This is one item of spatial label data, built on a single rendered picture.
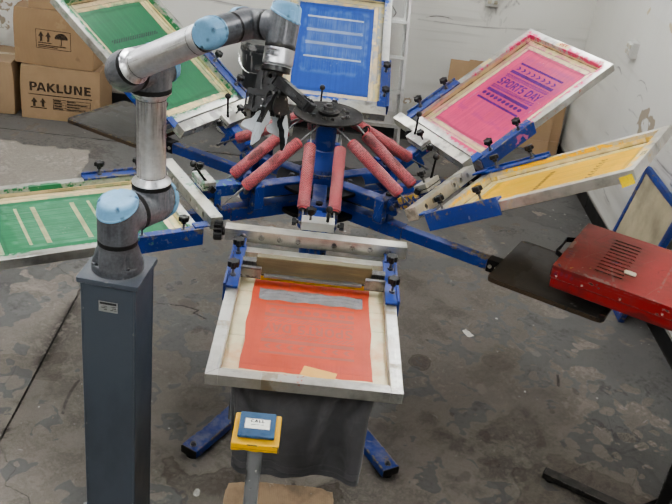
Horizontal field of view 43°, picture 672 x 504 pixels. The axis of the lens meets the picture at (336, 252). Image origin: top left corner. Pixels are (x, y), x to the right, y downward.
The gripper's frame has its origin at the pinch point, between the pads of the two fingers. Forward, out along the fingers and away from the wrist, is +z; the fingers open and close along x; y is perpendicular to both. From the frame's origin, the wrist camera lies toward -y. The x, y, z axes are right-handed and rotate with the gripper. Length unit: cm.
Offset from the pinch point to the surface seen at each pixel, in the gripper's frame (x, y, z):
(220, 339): -40, 28, 60
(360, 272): -92, 8, 37
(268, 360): -46, 14, 64
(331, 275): -88, 17, 40
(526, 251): -166, -31, 22
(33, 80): -307, 389, -16
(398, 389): -52, -27, 62
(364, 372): -58, -13, 62
